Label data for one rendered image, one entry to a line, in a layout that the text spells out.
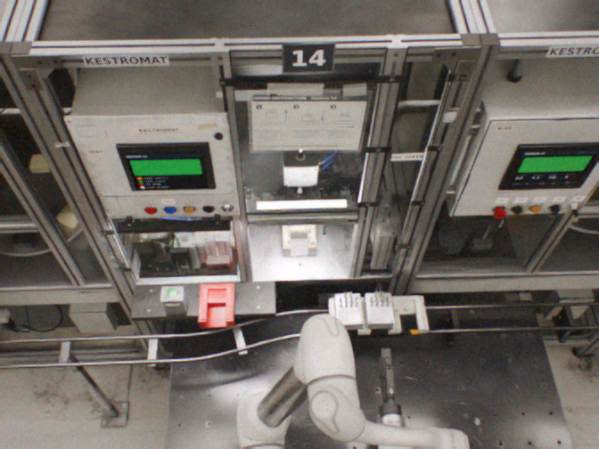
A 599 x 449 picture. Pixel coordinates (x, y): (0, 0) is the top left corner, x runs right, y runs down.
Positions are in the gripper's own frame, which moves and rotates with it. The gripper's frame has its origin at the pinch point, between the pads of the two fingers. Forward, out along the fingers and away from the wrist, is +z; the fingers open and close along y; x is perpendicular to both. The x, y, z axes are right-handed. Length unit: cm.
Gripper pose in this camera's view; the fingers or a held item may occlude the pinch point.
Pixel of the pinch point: (384, 360)
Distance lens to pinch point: 225.1
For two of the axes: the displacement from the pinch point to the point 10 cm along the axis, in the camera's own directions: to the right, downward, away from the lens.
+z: -0.2, -8.4, 5.5
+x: -10.0, 0.1, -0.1
